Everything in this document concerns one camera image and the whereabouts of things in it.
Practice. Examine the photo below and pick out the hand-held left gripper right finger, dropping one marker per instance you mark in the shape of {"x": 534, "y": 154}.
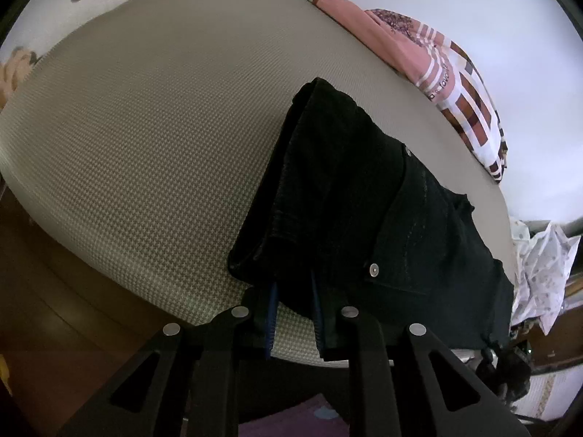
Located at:
{"x": 318, "y": 318}

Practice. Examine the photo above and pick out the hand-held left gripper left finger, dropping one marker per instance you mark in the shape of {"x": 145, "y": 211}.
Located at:
{"x": 270, "y": 323}

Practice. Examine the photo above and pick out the black pants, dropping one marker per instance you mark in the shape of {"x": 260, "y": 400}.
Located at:
{"x": 364, "y": 200}

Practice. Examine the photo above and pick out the pale woven mat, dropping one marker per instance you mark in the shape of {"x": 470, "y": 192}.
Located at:
{"x": 558, "y": 391}

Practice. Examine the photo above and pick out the purple printed clothing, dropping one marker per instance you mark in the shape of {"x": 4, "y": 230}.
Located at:
{"x": 291, "y": 421}

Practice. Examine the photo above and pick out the white floral cloth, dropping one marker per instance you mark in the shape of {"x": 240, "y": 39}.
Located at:
{"x": 544, "y": 268}

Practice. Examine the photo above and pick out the beige textured bed mat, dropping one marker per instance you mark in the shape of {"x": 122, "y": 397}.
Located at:
{"x": 159, "y": 145}

